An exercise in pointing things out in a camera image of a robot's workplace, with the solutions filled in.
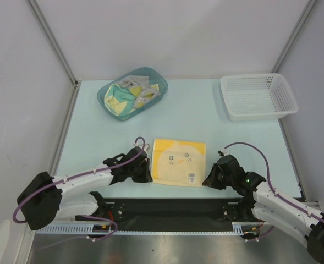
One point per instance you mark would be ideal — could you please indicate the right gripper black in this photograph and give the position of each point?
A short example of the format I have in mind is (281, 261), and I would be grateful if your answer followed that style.
(217, 177)

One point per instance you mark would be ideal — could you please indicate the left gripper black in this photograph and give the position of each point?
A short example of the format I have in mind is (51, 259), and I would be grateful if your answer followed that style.
(146, 177)

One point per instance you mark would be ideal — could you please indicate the yellow chick face towel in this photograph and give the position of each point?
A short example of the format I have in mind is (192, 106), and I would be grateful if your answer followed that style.
(178, 163)

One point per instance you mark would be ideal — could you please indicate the grey towel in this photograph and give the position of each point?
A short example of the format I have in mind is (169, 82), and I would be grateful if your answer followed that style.
(140, 87)

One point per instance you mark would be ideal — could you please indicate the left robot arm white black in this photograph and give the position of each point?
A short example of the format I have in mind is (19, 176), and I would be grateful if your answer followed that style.
(49, 198)

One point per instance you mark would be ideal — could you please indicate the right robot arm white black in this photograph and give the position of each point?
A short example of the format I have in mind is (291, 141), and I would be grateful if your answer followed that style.
(300, 221)

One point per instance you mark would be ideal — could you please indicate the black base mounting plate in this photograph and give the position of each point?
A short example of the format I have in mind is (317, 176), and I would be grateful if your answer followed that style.
(173, 215)

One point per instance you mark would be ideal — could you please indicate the teal and yellow towel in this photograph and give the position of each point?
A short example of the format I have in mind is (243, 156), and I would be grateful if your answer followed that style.
(119, 101)

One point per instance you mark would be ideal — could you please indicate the teal transparent plastic bin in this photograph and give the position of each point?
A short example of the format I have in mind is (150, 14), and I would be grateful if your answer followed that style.
(155, 78)

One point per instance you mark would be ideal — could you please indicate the white perforated plastic basket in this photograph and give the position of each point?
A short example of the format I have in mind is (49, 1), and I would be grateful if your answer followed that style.
(257, 96)

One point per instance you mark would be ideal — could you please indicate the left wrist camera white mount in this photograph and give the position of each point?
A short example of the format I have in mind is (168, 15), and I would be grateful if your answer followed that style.
(141, 146)

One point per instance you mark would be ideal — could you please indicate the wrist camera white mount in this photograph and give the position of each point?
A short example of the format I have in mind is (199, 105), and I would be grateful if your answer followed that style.
(141, 146)
(222, 152)

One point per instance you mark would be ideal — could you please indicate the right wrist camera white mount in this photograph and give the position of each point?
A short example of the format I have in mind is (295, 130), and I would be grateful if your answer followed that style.
(222, 152)

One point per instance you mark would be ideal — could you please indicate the right aluminium frame post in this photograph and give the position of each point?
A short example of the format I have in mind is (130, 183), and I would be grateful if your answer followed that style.
(294, 35)

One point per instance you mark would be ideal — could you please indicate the aluminium frame post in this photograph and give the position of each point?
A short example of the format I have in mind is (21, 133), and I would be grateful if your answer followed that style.
(294, 35)
(50, 37)

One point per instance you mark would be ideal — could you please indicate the left aluminium frame post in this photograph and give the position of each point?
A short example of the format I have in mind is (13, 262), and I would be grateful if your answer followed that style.
(50, 37)

